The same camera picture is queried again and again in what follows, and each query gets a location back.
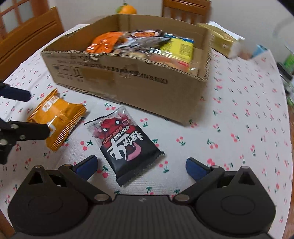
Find black lid glass jar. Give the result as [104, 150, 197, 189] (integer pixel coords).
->
[277, 62, 293, 87]

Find wooden door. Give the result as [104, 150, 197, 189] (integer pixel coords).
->
[1, 0, 49, 40]

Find yellow blue biscuit pack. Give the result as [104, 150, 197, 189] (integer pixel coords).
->
[160, 33, 194, 64]

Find left wooden chair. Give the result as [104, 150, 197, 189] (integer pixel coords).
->
[1, 7, 64, 81]

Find orange square snack packet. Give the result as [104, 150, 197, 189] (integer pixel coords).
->
[27, 89, 87, 151]

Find white blue fish snack bag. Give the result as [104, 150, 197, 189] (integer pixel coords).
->
[131, 30, 163, 37]

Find round cake clear packet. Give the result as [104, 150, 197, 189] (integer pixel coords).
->
[148, 52, 199, 72]

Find orange fruit with leaf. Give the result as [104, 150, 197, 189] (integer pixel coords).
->
[116, 3, 137, 15]

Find far wooden chair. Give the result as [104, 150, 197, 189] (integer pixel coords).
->
[162, 1, 211, 24]

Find wooden chair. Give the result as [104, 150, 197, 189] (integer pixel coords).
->
[162, 1, 211, 24]
[1, 7, 64, 81]

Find orange foil snack bag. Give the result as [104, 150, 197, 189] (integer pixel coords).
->
[85, 31, 126, 53]

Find gold tissue pack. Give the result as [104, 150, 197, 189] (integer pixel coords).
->
[198, 21, 245, 59]

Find light blue box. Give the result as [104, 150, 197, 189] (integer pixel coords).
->
[251, 44, 268, 58]

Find cherry print tablecloth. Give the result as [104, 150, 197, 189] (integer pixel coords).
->
[0, 24, 294, 239]

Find grey dark snack packet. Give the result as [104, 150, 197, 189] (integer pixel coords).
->
[113, 36, 170, 51]

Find black red snack packet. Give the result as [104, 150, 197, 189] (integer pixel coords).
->
[85, 107, 164, 186]

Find open cardboard box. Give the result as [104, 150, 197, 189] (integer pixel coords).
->
[41, 14, 212, 124]

